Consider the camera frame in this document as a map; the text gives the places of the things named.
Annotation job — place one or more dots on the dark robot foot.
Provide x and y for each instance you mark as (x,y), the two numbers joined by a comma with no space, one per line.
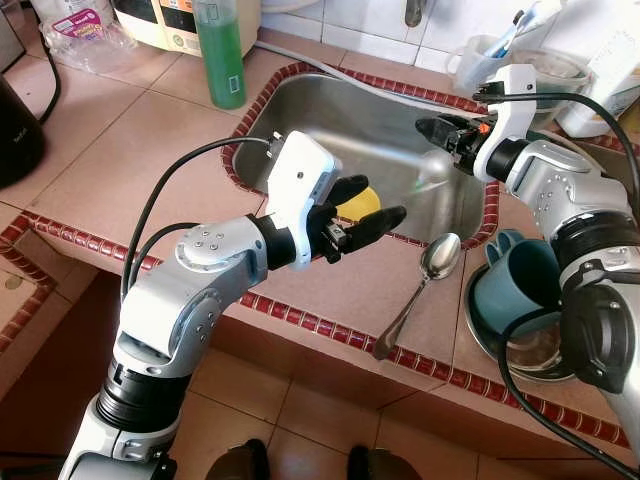
(385,465)
(240,460)

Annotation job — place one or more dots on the white toothbrush cup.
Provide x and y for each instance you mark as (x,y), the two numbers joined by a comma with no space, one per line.
(470,70)

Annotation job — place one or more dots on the blue white toothbrush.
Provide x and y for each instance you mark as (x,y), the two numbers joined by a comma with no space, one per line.
(520,25)

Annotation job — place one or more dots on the blue mug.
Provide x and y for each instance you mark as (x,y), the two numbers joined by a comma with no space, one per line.
(515,290)

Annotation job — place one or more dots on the clear plastic labelled bottle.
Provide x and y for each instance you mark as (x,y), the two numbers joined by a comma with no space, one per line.
(80,25)

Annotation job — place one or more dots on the black electric kettle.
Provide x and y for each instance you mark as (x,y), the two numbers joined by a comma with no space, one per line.
(15,140)

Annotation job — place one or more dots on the green liquid soap bottle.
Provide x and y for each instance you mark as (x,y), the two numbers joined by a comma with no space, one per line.
(220,60)

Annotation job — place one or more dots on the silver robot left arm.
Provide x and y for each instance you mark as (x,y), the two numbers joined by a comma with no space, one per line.
(170,310)

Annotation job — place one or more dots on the dark robot left foot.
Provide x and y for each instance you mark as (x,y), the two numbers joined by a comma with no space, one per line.
(240,460)

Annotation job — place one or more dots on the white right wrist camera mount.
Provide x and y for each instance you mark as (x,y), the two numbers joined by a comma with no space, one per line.
(515,100)

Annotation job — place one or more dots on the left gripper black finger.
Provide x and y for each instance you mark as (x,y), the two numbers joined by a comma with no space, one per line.
(348,192)
(375,227)

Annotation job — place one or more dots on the chrome wall tap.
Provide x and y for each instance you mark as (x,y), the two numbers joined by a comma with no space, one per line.
(414,12)

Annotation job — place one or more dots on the round steel plate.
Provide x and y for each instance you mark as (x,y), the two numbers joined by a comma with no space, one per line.
(530,360)

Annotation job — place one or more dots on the metal spoon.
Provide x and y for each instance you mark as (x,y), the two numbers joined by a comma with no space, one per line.
(440,257)

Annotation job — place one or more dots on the beige water filter appliance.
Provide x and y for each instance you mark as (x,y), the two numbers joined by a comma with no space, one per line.
(150,30)

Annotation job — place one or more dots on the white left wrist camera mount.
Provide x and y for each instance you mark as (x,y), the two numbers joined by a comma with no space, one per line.
(300,180)

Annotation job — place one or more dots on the white detergent bottle yellow cap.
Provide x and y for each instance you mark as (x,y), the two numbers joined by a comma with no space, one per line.
(610,60)

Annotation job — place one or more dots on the steel sink basin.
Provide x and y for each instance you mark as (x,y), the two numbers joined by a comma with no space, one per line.
(370,130)

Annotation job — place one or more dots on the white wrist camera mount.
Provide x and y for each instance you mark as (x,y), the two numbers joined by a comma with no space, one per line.
(515,100)
(300,180)

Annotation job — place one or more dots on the dark robot right foot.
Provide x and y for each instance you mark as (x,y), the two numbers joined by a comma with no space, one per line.
(385,465)

